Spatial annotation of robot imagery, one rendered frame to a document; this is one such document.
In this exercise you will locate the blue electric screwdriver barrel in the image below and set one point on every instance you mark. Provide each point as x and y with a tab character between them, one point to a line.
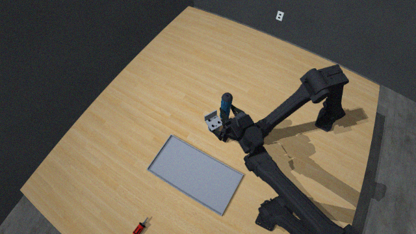
226	103

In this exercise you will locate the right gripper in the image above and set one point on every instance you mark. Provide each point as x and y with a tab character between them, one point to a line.
220	134

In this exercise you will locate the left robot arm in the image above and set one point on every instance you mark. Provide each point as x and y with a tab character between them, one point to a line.
291	199

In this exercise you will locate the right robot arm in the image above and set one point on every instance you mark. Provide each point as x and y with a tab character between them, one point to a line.
316	86

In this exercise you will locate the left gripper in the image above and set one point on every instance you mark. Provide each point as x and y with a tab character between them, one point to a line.
227	123

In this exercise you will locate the red screwdriver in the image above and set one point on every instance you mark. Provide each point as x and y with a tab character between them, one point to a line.
139	228

